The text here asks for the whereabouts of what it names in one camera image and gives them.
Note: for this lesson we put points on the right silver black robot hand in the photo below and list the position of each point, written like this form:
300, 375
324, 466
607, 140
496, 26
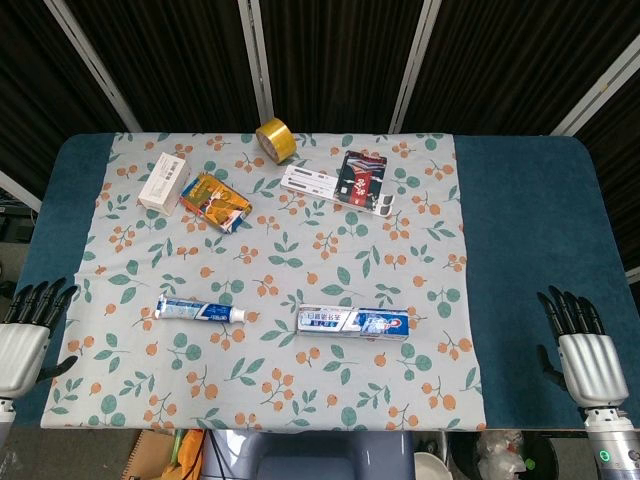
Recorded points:
592, 370

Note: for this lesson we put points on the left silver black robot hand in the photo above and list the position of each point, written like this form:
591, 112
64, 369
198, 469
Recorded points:
25, 350

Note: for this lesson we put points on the blue white toothpaste tube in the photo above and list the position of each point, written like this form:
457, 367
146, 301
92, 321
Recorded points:
200, 310

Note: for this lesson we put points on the blue silver toothpaste box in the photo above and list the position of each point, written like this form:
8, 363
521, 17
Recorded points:
350, 322

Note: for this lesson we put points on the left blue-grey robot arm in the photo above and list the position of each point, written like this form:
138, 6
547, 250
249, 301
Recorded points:
4, 420

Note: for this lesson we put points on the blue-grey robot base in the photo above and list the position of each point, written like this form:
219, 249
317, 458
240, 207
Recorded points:
310, 457

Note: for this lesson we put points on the white cardboard box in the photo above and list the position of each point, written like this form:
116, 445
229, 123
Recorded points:
162, 185

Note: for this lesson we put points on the long flat white box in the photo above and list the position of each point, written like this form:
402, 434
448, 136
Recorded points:
307, 181

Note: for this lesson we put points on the black waste bin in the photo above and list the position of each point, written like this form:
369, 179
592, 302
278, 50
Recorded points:
540, 450

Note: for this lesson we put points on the white plastic bag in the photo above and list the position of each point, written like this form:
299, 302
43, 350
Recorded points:
500, 452

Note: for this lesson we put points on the orange plastic bag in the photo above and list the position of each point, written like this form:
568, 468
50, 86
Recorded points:
190, 457

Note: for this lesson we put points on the orange yellow foil packet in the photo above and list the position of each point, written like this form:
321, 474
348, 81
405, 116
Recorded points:
215, 202

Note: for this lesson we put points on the floral print tablecloth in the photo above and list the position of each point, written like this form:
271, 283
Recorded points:
310, 380

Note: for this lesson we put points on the dark card pack red label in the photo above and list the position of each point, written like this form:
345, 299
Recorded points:
361, 177

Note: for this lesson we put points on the yellow packing tape roll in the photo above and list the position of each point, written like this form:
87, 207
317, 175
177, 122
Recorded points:
280, 142

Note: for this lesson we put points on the dark partition panel white frame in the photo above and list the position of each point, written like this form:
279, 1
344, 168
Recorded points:
625, 150
30, 100
340, 60
175, 60
510, 60

